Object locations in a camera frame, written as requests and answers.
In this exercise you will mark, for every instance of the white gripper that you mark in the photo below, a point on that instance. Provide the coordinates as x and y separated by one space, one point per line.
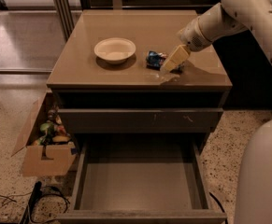
193 35

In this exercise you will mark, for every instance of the crushed blue redbull can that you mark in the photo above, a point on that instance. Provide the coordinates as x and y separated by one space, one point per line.
155 60

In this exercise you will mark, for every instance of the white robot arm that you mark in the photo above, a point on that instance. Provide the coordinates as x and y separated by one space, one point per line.
229 17

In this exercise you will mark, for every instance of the grey drawer cabinet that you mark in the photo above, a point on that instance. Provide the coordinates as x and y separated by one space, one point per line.
81 80

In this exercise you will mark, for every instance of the grey top drawer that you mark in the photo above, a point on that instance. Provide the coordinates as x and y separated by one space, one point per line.
168 120

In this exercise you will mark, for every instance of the open grey middle drawer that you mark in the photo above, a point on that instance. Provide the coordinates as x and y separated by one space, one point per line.
140 179

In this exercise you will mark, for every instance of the white paper bowl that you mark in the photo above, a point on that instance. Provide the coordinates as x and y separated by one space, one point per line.
115 50

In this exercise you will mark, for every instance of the toy objects in box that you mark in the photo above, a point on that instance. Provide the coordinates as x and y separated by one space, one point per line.
52 130

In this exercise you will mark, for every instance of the cardboard box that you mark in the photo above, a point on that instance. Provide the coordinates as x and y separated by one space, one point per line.
40 160

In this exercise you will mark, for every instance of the black power strip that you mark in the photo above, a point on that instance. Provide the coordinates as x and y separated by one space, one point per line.
34 197

